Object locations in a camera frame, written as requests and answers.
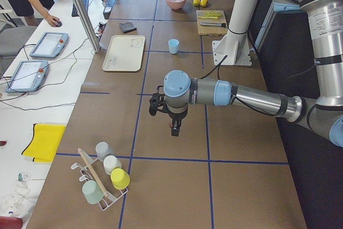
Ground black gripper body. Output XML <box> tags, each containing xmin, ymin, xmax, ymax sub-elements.
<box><xmin>149</xmin><ymin>85</ymin><xmax>188</xmax><ymax>136</ymax></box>

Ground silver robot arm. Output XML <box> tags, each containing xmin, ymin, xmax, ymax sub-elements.
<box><xmin>149</xmin><ymin>0</ymin><xmax>342</xmax><ymax>146</ymax></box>

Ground light blue plastic cup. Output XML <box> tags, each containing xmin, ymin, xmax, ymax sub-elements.
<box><xmin>168</xmin><ymin>39</ymin><xmax>180</xmax><ymax>54</ymax></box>

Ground grey cup on rack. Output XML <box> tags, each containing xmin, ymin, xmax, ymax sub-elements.
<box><xmin>95</xmin><ymin>142</ymin><xmax>114</xmax><ymax>162</ymax></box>

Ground white cup on rack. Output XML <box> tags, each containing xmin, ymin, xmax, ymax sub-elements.
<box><xmin>103</xmin><ymin>155</ymin><xmax>122</xmax><ymax>175</ymax></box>

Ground yellow cup on rack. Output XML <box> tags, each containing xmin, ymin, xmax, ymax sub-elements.
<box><xmin>110</xmin><ymin>168</ymin><xmax>130</xmax><ymax>190</ymax></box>

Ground green cup on rack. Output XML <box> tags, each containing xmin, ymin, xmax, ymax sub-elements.
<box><xmin>82</xmin><ymin>180</ymin><xmax>103</xmax><ymax>204</ymax></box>

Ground yellow lemon near bowl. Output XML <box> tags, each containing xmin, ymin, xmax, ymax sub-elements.
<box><xmin>193</xmin><ymin>0</ymin><xmax>200</xmax><ymax>6</ymax></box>

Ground yellow lemon far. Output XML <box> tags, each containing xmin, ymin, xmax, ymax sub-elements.
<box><xmin>200</xmin><ymin>0</ymin><xmax>208</xmax><ymax>8</ymax></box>

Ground lemon slices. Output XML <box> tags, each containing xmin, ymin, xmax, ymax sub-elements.
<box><xmin>203</xmin><ymin>11</ymin><xmax>222</xmax><ymax>19</ymax></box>

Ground black steel tube tool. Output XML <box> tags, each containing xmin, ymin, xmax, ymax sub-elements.
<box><xmin>200</xmin><ymin>22</ymin><xmax>226</xmax><ymax>28</ymax></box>

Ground cream bear tray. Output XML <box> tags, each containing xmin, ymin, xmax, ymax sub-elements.
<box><xmin>102</xmin><ymin>35</ymin><xmax>145</xmax><ymax>72</ymax></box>

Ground grey folded cloth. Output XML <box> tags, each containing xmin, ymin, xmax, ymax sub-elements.
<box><xmin>119</xmin><ymin>21</ymin><xmax>137</xmax><ymax>34</ymax></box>

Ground black keyboard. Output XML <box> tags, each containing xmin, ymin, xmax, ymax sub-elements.
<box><xmin>71</xmin><ymin>0</ymin><xmax>90</xmax><ymax>17</ymax></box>

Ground yellow cloth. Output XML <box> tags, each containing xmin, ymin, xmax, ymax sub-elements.
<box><xmin>21</xmin><ymin>123</ymin><xmax>66</xmax><ymax>163</ymax></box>

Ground far teach pendant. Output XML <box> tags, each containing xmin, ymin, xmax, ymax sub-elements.
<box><xmin>29</xmin><ymin>32</ymin><xmax>69</xmax><ymax>58</ymax></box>

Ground teach pendant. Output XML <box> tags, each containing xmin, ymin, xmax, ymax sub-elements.
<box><xmin>29</xmin><ymin>32</ymin><xmax>69</xmax><ymax>58</ymax></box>
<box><xmin>5</xmin><ymin>60</ymin><xmax>49</xmax><ymax>93</ymax></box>

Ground near teach pendant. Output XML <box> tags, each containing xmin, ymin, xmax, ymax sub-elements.
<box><xmin>5</xmin><ymin>60</ymin><xmax>49</xmax><ymax>93</ymax></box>

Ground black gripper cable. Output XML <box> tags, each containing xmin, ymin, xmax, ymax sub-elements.
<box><xmin>200</xmin><ymin>55</ymin><xmax>228</xmax><ymax>79</ymax></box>

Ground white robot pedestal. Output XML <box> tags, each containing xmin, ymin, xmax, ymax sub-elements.
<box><xmin>212</xmin><ymin>0</ymin><xmax>258</xmax><ymax>66</ymax></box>

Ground white wire cup rack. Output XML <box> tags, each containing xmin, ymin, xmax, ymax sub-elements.
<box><xmin>71</xmin><ymin>148</ymin><xmax>129</xmax><ymax>211</ymax></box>

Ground aluminium frame post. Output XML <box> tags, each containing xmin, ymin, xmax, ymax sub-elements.
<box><xmin>73</xmin><ymin>0</ymin><xmax>101</xmax><ymax>53</ymax></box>

